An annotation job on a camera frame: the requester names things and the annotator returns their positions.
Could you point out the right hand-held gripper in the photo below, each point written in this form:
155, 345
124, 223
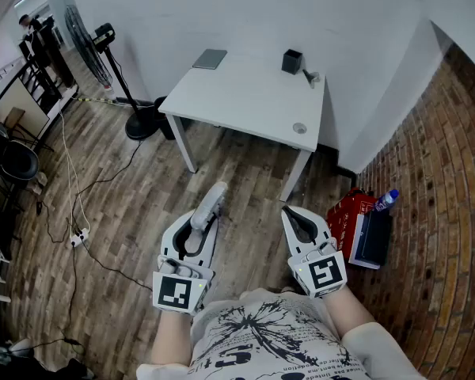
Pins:
324, 275

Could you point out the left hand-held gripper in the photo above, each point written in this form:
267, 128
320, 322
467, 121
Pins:
174, 291

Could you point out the grey calculator with purple keys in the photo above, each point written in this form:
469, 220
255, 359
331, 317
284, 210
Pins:
210, 204

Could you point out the person's left forearm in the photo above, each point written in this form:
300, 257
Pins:
172, 339

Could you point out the person's right forearm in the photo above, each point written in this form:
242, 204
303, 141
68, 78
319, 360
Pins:
346, 311

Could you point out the person's right hand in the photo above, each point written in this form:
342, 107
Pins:
318, 251

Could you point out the person's left hand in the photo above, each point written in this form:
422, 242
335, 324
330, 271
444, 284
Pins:
180, 268

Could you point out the red box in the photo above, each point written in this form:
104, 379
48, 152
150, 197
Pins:
344, 220

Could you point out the black flat box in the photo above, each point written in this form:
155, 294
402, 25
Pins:
378, 238

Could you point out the blue-capped plastic bottle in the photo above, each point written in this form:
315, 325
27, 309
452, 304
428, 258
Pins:
387, 200

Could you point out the white power strip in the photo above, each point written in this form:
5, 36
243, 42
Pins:
80, 237

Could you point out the white printed shirt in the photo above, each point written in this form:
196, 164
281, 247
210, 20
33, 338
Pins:
269, 339

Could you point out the white table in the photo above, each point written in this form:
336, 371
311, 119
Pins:
249, 101

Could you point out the grey stapler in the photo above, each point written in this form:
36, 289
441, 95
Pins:
312, 78

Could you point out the black pen holder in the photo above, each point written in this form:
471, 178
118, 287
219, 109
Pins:
291, 61

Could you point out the black floor fan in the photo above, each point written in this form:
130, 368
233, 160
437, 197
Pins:
120, 79

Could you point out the grey notebook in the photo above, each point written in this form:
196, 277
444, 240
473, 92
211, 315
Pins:
210, 59

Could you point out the black chair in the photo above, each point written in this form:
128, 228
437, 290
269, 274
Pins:
20, 162

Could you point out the black metal rack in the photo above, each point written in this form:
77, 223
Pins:
51, 61

